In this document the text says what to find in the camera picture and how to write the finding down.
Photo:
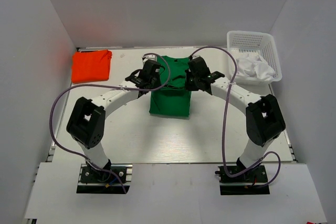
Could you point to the green polo shirt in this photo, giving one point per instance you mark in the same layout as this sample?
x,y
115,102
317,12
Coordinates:
x,y
172,100

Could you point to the white perforated plastic basket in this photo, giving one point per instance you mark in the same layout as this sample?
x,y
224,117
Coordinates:
x,y
251,43

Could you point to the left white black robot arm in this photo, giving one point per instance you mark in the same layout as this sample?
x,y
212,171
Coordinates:
x,y
87,120

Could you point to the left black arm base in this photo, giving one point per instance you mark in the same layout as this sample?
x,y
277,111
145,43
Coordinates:
x,y
92,181

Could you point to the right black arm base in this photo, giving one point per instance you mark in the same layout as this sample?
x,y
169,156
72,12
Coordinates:
x,y
249,183

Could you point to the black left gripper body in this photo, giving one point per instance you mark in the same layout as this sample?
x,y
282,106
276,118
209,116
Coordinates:
x,y
155,82

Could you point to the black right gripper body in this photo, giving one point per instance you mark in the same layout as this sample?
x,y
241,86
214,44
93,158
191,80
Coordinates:
x,y
191,84

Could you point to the folded orange t shirt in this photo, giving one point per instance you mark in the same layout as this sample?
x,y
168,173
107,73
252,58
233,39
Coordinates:
x,y
91,66

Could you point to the crumpled white t shirt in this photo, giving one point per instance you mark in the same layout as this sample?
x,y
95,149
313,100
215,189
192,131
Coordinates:
x,y
254,66

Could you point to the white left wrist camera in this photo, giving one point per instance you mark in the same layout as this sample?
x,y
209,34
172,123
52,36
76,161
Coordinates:
x,y
149,57

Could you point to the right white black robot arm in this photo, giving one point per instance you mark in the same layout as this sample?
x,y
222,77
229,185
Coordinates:
x,y
264,120

